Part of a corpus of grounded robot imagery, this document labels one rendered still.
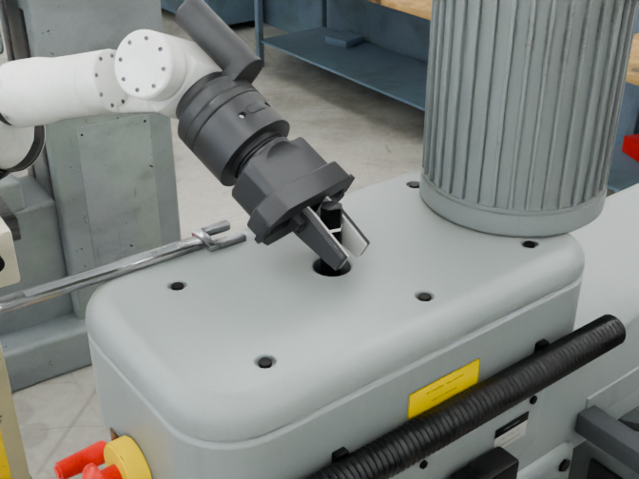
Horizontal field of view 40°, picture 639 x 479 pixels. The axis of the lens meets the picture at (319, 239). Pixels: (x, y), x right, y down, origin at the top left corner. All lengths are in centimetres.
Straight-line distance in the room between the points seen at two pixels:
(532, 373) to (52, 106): 55
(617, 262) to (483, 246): 31
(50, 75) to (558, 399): 66
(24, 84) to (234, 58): 24
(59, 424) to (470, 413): 295
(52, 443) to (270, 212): 286
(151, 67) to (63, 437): 285
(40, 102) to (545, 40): 51
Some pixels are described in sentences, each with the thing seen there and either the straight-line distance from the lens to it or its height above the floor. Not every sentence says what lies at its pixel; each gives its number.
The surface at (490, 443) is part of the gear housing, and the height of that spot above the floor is 169.
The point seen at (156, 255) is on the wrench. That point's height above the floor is 190.
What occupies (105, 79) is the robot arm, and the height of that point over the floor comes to 203.
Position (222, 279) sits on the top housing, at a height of 189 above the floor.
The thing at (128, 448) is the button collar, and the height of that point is 179.
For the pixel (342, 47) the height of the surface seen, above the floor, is 24.
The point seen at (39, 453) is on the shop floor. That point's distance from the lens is 356.
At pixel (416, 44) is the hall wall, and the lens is 701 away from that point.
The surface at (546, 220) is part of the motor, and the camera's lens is 91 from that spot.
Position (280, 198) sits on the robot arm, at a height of 197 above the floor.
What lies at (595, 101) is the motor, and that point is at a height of 203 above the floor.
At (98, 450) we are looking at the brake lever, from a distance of 93.
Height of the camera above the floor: 233
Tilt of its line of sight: 29 degrees down
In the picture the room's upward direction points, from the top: straight up
